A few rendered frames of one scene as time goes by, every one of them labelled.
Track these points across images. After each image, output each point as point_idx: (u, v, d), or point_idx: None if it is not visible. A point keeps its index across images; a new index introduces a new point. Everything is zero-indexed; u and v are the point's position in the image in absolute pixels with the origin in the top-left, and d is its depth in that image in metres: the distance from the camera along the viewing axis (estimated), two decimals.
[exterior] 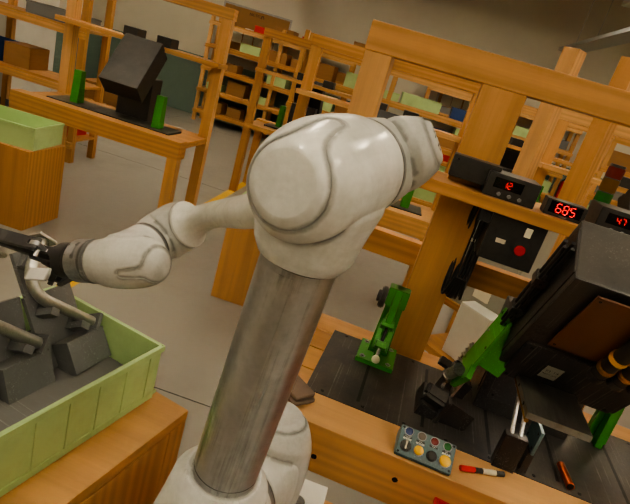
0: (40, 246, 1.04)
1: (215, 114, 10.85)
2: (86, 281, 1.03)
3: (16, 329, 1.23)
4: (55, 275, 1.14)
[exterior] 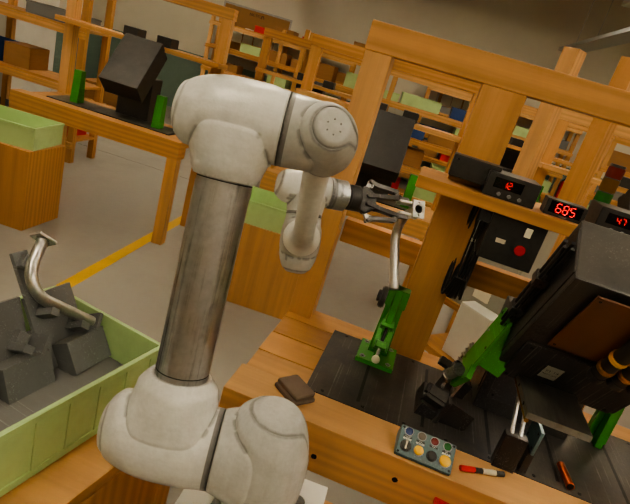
0: (367, 183, 1.55)
1: None
2: None
3: (391, 262, 1.65)
4: (378, 212, 1.56)
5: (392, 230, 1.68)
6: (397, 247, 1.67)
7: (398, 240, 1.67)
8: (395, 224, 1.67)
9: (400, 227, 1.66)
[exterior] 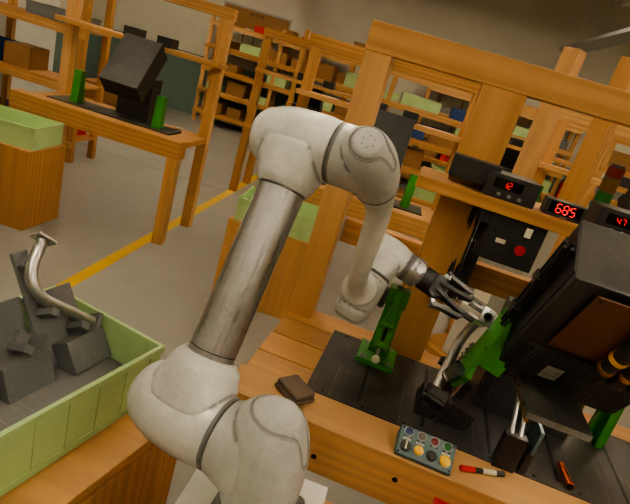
0: (446, 274, 1.59)
1: (215, 114, 10.85)
2: None
3: (444, 363, 1.60)
4: (447, 304, 1.57)
5: (457, 335, 1.65)
6: (456, 352, 1.61)
7: (460, 346, 1.63)
8: (462, 329, 1.64)
9: (466, 333, 1.62)
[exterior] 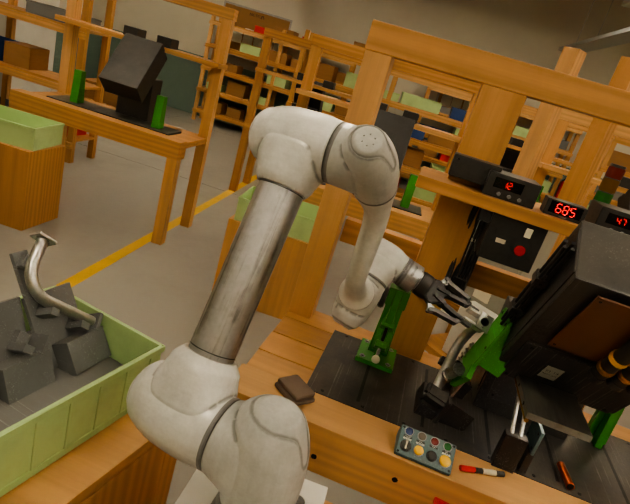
0: (443, 279, 1.59)
1: (215, 114, 10.85)
2: None
3: (441, 369, 1.59)
4: (444, 309, 1.56)
5: (454, 341, 1.64)
6: (453, 358, 1.61)
7: (457, 352, 1.62)
8: (459, 335, 1.63)
9: (463, 339, 1.62)
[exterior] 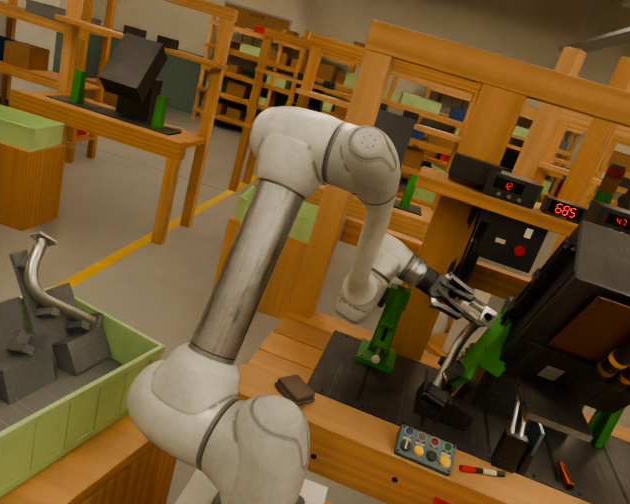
0: (446, 274, 1.59)
1: (215, 114, 10.85)
2: None
3: (444, 362, 1.60)
4: (447, 304, 1.56)
5: (458, 335, 1.65)
6: (456, 352, 1.61)
7: (460, 346, 1.62)
8: (463, 329, 1.64)
9: (467, 333, 1.62)
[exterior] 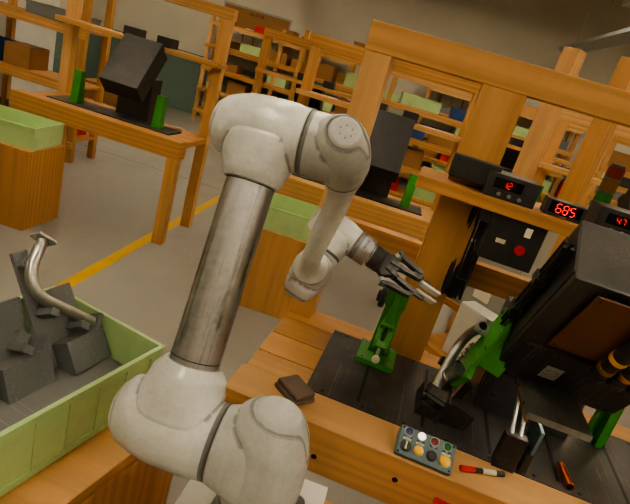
0: (397, 253, 1.59)
1: None
2: None
3: (439, 372, 1.58)
4: (397, 282, 1.56)
5: (453, 344, 1.63)
6: (451, 361, 1.60)
7: (455, 355, 1.61)
8: (458, 338, 1.62)
9: (462, 342, 1.61)
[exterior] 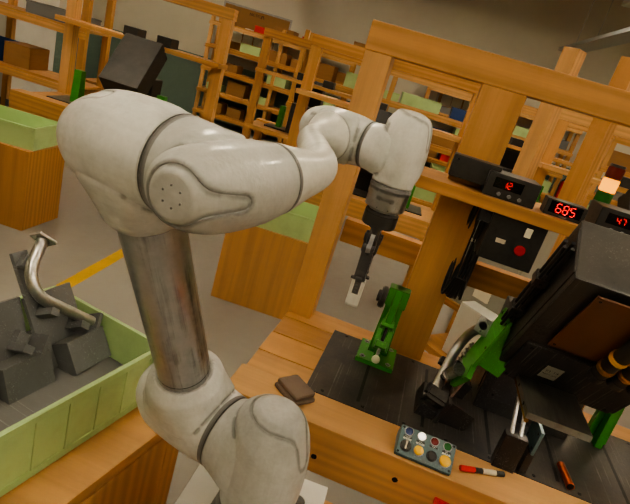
0: (371, 243, 1.10)
1: (215, 114, 10.85)
2: (410, 195, 1.11)
3: (439, 372, 1.58)
4: (373, 256, 1.18)
5: (453, 344, 1.63)
6: (451, 361, 1.60)
7: (455, 355, 1.61)
8: (458, 338, 1.62)
9: (462, 342, 1.61)
